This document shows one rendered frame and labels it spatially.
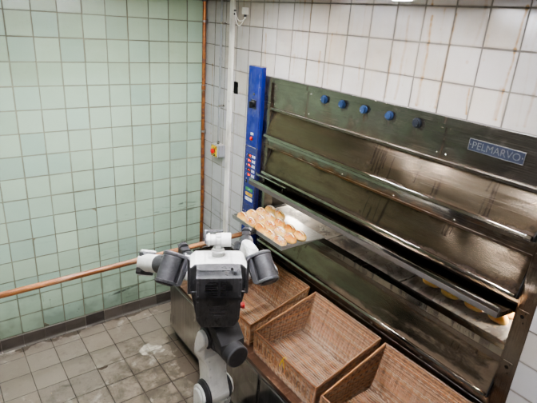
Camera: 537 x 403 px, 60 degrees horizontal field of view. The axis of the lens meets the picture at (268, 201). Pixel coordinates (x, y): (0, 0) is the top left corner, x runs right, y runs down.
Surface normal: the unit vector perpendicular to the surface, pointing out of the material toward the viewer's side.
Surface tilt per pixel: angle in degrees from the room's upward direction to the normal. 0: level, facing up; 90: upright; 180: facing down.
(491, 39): 90
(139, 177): 90
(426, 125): 90
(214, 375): 81
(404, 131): 90
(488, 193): 70
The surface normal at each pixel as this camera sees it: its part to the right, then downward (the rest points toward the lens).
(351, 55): -0.80, 0.17
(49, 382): 0.07, -0.93
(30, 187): 0.58, 0.33
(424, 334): -0.74, -0.16
